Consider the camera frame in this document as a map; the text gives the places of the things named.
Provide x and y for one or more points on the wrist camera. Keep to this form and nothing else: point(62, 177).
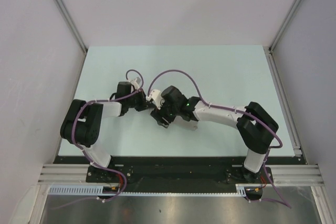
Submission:
point(155, 97)
point(136, 82)

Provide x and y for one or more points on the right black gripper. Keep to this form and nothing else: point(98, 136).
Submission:
point(158, 115)

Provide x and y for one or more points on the aluminium frame post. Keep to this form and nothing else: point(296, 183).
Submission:
point(71, 25)
point(284, 25)

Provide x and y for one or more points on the front aluminium rail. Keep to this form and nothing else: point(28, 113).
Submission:
point(63, 174)

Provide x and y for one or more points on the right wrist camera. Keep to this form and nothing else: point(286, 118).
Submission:
point(155, 97)

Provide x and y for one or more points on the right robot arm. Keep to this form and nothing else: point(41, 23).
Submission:
point(256, 127)

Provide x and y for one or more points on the right side aluminium rail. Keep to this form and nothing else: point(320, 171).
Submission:
point(290, 124)

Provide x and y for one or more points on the aluminium rail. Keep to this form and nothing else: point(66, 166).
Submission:
point(290, 124)
point(63, 174)

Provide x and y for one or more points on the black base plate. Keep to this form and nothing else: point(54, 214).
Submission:
point(172, 174)

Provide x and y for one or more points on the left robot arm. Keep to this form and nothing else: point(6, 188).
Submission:
point(82, 123)

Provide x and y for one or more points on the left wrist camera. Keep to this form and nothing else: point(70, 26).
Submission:
point(136, 82)

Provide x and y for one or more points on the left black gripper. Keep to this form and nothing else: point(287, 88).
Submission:
point(144, 104)

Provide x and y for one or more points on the grey cloth napkin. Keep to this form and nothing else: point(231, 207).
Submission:
point(187, 125)

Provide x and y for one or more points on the light blue cable duct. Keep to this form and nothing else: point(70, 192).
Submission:
point(108, 191)

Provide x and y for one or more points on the right aluminium frame post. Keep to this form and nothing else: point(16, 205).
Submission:
point(284, 25)

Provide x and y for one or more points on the left aluminium frame post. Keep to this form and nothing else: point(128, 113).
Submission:
point(71, 25)

